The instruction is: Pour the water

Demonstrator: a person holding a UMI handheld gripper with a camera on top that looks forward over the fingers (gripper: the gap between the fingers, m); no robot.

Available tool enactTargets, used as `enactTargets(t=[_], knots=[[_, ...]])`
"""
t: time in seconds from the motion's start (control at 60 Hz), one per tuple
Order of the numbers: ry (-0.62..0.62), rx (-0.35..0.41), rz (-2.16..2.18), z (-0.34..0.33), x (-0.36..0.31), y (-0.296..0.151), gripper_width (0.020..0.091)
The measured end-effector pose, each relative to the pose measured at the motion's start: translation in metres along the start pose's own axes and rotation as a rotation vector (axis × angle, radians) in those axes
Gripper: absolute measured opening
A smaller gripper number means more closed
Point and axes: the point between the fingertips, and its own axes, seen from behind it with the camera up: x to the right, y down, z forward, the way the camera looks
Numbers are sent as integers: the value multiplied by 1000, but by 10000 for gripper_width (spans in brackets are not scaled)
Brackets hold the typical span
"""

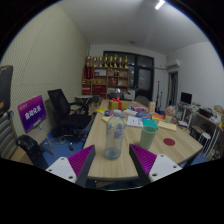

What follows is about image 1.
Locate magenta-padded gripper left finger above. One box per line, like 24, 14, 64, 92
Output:
45, 144, 97, 188

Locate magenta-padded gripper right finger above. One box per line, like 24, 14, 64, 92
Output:
128, 143, 183, 186

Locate clear plastic water bottle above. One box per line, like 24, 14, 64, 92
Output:
104, 109, 128, 161

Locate flat round red coaster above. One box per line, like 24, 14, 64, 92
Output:
163, 137, 176, 147

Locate pale green cup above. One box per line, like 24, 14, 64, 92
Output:
139, 125, 158, 150

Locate black bag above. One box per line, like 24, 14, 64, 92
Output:
16, 134, 49, 170

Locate yellow notepad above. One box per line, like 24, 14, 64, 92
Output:
157, 120, 178, 132

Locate teal book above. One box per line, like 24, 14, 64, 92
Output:
142, 118, 160, 131

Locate black office chair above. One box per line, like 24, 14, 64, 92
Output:
47, 88, 94, 141

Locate white printed booklet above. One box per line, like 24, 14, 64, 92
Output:
126, 115, 144, 128

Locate white round stool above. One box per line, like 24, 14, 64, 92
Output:
198, 132, 212, 156

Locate blue printed booklet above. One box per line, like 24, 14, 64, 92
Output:
134, 111, 153, 120
103, 109, 116, 117

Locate pink flowers in white pot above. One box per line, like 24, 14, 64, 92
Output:
164, 105, 177, 124

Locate small tan carton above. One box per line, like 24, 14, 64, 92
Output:
148, 101, 156, 114

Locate purple sign board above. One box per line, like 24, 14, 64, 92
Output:
17, 94, 48, 134

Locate pink patterned box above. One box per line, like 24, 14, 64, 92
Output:
130, 105, 148, 113

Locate grey striped office chair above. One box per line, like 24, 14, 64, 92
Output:
0, 65, 18, 160

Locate cream notepad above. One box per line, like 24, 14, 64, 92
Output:
101, 114, 114, 123

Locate cluttered wooden side desk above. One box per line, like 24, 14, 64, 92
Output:
176, 101, 224, 161

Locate small round side table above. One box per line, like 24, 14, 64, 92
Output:
74, 95, 94, 107

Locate black computer monitor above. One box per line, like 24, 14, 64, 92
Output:
180, 91, 193, 106

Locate yellow gift box red ribbon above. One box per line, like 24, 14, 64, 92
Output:
108, 96, 129, 112

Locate dark glass door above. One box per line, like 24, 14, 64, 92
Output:
102, 50, 155, 101

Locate wooden shelf unit with trophies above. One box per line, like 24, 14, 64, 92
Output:
81, 54, 131, 98

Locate white air conditioner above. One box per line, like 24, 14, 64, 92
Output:
166, 59, 182, 70

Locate ceiling light panel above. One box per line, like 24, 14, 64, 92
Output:
154, 0, 166, 10

